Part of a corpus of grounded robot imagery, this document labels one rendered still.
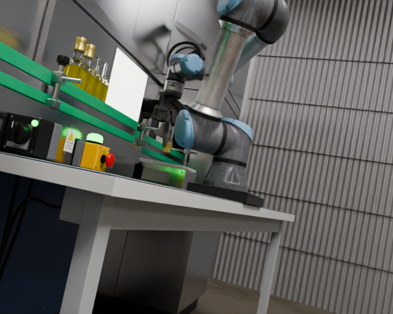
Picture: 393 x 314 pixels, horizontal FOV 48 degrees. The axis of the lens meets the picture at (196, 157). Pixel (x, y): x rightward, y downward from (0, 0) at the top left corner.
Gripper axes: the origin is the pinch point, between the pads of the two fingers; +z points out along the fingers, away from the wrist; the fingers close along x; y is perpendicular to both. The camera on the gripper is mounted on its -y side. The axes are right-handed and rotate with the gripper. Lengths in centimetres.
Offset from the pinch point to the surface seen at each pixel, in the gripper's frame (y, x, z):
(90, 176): -19, 97, 17
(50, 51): 35, 37, -20
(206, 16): 17, -75, -84
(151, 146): 17.7, -33.0, -0.6
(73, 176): -16, 97, 17
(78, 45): 23, 41, -22
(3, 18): 38, 57, -22
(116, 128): 8.9, 29.1, 0.7
